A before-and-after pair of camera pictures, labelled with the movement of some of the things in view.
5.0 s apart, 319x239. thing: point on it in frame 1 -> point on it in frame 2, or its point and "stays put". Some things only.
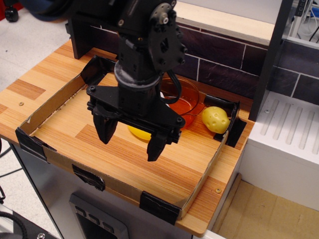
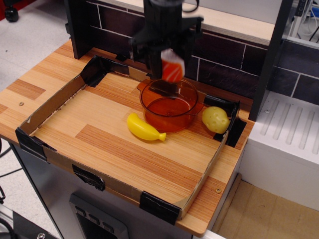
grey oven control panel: (91, 222) stays put
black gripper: (134, 100) -> (165, 29)
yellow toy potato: (216, 119) stays put
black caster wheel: (11, 14) stays put
